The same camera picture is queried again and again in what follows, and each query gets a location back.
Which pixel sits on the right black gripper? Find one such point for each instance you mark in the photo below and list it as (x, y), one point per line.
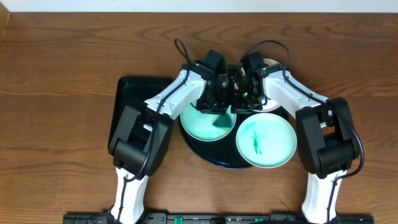
(237, 107)

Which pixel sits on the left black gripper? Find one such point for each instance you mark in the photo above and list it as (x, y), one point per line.
(212, 104)

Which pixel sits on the white plate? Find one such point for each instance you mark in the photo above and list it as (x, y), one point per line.
(271, 104)

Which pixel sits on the mint green stained plate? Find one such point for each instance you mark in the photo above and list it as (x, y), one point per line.
(199, 125)

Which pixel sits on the green scrubbing sponge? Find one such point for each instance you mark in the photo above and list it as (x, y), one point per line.
(223, 121)

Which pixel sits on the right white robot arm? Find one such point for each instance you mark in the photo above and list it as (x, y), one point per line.
(324, 136)

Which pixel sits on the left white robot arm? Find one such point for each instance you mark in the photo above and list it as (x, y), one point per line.
(142, 129)

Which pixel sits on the black round tray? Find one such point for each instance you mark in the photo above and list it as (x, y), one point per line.
(223, 153)

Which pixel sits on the black rectangular tray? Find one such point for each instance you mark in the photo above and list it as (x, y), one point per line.
(135, 88)

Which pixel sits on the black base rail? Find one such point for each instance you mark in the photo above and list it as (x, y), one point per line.
(163, 218)

